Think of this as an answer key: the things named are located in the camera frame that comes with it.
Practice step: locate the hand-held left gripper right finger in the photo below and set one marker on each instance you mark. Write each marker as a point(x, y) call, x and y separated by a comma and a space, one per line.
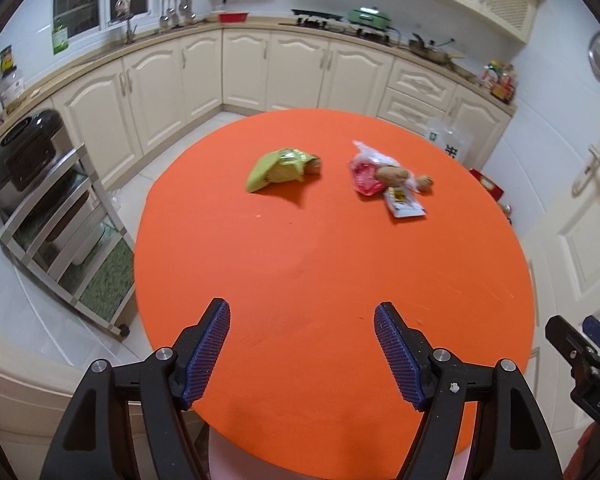
point(397, 355)

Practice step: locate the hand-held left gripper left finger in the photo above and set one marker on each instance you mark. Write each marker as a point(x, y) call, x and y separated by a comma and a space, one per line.
point(210, 350)

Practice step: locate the person's right forearm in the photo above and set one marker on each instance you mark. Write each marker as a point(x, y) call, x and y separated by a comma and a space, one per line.
point(587, 452)

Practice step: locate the cream panel door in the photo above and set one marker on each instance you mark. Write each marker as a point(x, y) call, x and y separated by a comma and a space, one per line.
point(570, 240)

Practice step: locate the metal shelf rack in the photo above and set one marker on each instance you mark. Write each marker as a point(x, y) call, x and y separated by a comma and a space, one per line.
point(105, 285)

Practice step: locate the small white sachet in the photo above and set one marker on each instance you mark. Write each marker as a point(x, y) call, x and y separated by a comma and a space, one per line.
point(405, 202)

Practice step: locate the red gift box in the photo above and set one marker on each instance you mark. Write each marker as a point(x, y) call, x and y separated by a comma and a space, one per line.
point(490, 185)

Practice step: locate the clear pinkish plastic bag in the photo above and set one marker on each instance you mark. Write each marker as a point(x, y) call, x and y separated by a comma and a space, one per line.
point(365, 177)

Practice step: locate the lime green packet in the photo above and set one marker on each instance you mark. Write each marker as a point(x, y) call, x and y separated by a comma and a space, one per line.
point(275, 172)

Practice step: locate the white rice bag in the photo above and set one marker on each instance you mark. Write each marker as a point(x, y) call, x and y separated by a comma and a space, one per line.
point(447, 140)

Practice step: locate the condiment bottles group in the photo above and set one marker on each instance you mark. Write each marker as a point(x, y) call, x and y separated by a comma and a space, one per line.
point(500, 85)

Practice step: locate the black rice cooker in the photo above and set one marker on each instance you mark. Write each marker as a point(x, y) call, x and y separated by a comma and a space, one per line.
point(25, 155)

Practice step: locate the cream kitchen base cabinets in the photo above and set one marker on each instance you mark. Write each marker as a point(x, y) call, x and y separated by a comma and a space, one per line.
point(300, 70)

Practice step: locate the metal wok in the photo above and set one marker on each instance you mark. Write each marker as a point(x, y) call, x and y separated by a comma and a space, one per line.
point(427, 51)

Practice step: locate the white jar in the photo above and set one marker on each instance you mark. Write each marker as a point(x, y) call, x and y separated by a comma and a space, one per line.
point(15, 89)

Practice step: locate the metal faucet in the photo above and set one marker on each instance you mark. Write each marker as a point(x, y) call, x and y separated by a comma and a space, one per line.
point(130, 32)

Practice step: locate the red tray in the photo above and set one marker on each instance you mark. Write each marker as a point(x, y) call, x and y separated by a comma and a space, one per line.
point(234, 17)

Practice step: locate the green electric pot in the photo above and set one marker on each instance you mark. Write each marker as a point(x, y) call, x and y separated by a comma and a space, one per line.
point(367, 16)

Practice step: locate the black gas stove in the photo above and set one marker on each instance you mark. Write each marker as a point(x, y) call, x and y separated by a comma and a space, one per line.
point(320, 21)

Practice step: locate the green label pouch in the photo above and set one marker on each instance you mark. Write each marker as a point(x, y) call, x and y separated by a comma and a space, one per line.
point(60, 40)

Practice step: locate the hanging metal utensils rack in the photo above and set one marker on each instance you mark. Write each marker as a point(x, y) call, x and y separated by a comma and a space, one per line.
point(180, 5)

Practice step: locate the yellow label jar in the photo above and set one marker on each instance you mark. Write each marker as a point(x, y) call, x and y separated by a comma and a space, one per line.
point(7, 60)

